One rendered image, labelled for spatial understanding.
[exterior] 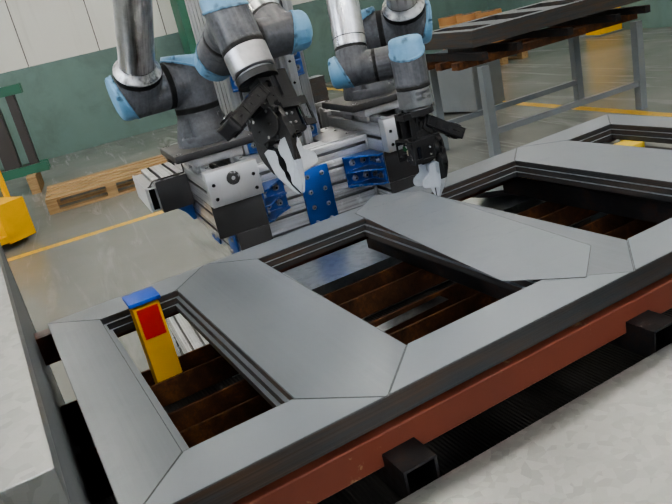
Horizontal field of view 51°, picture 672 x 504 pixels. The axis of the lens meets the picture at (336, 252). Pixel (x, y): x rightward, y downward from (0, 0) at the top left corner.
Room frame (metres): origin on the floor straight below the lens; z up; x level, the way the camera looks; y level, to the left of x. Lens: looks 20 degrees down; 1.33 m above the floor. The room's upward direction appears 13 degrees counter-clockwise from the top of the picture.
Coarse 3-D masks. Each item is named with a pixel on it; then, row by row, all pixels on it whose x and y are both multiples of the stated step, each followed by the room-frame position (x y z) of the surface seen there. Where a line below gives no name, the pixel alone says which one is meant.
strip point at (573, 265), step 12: (576, 252) 1.06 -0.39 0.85; (588, 252) 1.05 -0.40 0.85; (552, 264) 1.03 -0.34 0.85; (564, 264) 1.02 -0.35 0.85; (576, 264) 1.01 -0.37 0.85; (588, 264) 1.00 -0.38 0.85; (516, 276) 1.02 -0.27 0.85; (528, 276) 1.01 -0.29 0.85; (540, 276) 1.00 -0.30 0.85; (552, 276) 0.99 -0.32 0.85; (564, 276) 0.98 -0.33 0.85; (576, 276) 0.97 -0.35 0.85
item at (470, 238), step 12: (480, 228) 1.27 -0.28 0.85; (492, 228) 1.26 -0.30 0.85; (504, 228) 1.24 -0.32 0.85; (516, 228) 1.23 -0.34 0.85; (444, 240) 1.25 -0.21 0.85; (456, 240) 1.24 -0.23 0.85; (468, 240) 1.22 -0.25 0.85; (480, 240) 1.21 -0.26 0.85; (444, 252) 1.19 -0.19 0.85; (456, 252) 1.18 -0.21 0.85
